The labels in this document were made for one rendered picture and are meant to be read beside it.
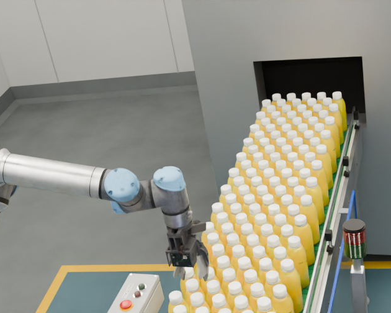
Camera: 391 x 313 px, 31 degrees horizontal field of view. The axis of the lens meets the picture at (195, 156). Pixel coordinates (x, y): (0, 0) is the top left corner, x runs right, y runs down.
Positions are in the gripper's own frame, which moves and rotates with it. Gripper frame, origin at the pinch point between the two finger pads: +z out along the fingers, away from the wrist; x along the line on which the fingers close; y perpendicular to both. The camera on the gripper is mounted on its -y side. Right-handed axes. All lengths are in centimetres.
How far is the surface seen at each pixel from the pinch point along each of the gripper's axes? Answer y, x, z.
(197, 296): -5.9, -3.5, 13.3
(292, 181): -70, 14, 13
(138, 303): 0.9, -19.9, 11.5
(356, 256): -17.2, 42.5, 4.6
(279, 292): -10.1, 20.6, 13.4
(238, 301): -5.0, 9.3, 13.3
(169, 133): -307, -139, 121
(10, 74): -375, -317, 92
